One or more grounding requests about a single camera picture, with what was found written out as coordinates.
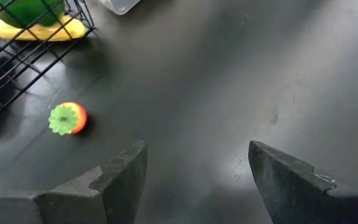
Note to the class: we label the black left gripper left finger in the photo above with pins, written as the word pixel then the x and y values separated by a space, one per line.
pixel 73 202

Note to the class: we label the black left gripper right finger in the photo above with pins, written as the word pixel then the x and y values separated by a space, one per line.
pixel 297 199

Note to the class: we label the yellow corn cob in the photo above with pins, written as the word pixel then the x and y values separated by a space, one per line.
pixel 57 32

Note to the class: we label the green bell pepper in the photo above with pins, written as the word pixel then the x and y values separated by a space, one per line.
pixel 26 12

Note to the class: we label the clear plastic bin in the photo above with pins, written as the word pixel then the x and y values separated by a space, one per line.
pixel 120 5

